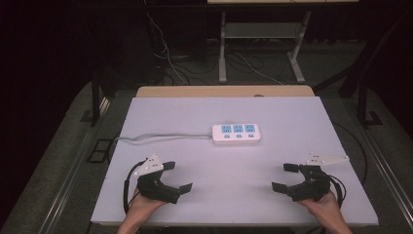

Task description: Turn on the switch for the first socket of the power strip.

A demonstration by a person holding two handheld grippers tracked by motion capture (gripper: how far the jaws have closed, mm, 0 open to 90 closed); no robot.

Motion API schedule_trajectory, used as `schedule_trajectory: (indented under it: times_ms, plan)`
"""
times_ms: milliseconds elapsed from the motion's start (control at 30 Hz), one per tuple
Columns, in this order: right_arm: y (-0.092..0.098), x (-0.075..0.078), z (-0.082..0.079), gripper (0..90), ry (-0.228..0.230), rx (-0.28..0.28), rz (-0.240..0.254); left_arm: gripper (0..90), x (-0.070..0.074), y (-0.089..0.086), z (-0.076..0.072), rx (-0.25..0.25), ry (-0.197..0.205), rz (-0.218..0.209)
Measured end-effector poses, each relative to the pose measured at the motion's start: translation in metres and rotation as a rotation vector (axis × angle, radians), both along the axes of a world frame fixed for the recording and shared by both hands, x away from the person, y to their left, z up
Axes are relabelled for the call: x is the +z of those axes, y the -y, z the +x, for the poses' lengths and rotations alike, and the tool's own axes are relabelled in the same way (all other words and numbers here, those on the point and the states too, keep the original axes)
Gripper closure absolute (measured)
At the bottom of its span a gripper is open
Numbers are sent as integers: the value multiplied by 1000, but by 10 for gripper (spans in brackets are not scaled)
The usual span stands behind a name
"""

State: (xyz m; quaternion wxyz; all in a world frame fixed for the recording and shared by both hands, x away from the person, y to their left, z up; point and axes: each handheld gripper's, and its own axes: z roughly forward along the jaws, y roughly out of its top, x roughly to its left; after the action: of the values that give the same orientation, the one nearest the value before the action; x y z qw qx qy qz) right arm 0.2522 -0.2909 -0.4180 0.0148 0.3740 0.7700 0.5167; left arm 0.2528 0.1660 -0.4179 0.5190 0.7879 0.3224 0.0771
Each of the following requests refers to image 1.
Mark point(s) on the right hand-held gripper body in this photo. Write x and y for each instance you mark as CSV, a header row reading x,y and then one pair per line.
x,y
313,187

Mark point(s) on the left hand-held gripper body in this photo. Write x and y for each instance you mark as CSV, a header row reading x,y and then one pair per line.
x,y
152,187

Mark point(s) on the person's left hand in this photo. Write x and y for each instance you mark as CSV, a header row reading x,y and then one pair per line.
x,y
142,204

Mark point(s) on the person's right hand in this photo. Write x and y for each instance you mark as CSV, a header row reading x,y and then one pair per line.
x,y
324,206

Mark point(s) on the white power strip blue sockets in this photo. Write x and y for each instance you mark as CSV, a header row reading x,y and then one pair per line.
x,y
236,138

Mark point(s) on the wooden table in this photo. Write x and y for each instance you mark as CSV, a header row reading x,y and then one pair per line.
x,y
224,91

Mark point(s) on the black stand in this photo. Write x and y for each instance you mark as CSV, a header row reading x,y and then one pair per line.
x,y
95,100
362,81

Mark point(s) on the grey metal stand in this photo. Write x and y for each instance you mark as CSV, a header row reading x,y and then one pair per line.
x,y
259,31

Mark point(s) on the black floor frame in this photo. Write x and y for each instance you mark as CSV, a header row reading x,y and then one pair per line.
x,y
99,150

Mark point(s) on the metal floor rail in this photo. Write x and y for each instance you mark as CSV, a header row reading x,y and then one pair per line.
x,y
74,169
384,169

